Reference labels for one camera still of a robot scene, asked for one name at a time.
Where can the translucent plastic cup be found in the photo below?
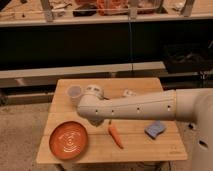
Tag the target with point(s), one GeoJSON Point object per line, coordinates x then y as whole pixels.
{"type": "Point", "coordinates": [75, 93]}

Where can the wooden table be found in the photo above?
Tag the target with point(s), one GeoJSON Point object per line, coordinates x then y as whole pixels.
{"type": "Point", "coordinates": [101, 148]}

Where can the orange ceramic bowl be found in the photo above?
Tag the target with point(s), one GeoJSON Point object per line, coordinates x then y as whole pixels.
{"type": "Point", "coordinates": [68, 140]}

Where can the long metal shelf beam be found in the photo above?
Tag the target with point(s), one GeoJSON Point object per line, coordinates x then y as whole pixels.
{"type": "Point", "coordinates": [19, 78]}

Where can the orange carrot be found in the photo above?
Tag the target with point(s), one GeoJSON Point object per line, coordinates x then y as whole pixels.
{"type": "Point", "coordinates": [114, 134]}

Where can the black bin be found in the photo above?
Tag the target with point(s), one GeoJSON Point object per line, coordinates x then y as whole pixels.
{"type": "Point", "coordinates": [180, 58]}

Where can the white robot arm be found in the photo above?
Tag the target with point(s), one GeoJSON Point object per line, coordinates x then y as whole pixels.
{"type": "Point", "coordinates": [186, 105]}

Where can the blue sponge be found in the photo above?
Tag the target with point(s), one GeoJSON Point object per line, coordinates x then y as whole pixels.
{"type": "Point", "coordinates": [155, 129]}

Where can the orange object on shelf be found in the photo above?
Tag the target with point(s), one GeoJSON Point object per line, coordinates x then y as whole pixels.
{"type": "Point", "coordinates": [112, 7]}

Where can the white tube bottle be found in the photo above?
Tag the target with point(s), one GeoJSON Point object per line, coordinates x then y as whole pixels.
{"type": "Point", "coordinates": [129, 93]}

